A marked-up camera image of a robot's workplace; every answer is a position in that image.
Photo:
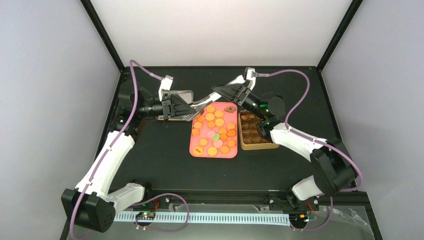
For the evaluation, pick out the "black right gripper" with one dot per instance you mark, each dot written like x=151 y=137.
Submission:
x=236 y=93

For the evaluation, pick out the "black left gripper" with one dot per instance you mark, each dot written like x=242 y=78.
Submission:
x=168 y=106

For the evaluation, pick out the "metal tongs white handles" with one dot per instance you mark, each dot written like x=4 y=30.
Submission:
x=199 y=105

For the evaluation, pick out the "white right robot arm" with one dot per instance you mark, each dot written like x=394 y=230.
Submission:
x=333 y=170

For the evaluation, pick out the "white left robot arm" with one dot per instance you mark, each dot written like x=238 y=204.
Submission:
x=91 y=204

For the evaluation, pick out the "silver metal tin lid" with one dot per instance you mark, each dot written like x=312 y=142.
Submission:
x=186 y=95

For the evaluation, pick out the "chocolate chip round cookie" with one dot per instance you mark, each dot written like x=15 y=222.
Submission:
x=231 y=133

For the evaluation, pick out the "gold cookie tin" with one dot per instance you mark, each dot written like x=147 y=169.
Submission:
x=249 y=135

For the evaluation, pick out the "pink sandwich cookie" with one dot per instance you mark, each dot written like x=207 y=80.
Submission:
x=211 y=134
x=218 y=143

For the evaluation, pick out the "pink plastic tray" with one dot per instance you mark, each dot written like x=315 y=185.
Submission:
x=200 y=126

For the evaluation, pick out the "green sandwich cookie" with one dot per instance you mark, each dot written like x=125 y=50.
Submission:
x=216 y=137

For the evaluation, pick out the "yellow biscuit red cross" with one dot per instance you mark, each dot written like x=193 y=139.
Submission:
x=197 y=151

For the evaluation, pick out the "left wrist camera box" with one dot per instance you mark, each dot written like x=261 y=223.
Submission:
x=165 y=86

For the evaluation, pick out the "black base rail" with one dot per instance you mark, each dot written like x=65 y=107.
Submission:
x=276 y=200

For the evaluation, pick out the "white slotted cable duct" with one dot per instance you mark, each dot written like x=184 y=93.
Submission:
x=277 y=219

